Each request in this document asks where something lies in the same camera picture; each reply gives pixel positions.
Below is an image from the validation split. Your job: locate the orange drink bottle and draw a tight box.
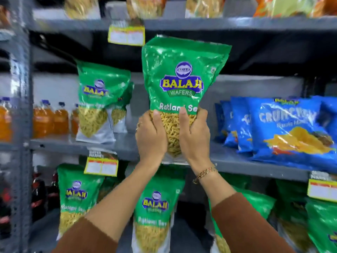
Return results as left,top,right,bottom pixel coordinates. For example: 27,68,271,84
54,102,70,135
33,99,55,139
70,103,80,136
0,97,13,143

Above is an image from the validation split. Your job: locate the gold chain bracelet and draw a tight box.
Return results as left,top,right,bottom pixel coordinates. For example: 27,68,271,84
192,167,218,185

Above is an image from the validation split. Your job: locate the dark cola bottle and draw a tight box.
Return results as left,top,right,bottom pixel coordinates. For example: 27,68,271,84
31,172,47,222
0,179,12,239
47,171,60,212

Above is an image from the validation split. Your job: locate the person's left hand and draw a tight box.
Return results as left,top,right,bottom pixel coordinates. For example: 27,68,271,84
135,110,169,166

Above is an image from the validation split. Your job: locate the blue chips packet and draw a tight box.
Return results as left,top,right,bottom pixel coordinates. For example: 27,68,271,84
311,95,337,135
221,100,239,149
214,103,227,143
230,97,255,154
246,97,337,172

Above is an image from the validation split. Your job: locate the grey metal shelf rack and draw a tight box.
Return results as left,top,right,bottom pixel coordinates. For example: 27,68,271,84
0,0,337,253

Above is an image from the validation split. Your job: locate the person's right hand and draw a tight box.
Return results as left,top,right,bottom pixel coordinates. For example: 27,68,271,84
179,106,212,170

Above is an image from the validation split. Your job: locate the yellow shelf price label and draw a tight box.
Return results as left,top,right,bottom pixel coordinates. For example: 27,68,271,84
84,148,119,177
307,171,337,203
108,20,146,47

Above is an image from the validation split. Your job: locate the clear yellow snack packet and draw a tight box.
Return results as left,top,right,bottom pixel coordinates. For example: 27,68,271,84
126,0,167,19
64,0,101,19
185,0,226,19

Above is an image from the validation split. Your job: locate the orange and green snack packet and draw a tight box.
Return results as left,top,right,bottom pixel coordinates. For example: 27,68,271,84
253,0,327,18

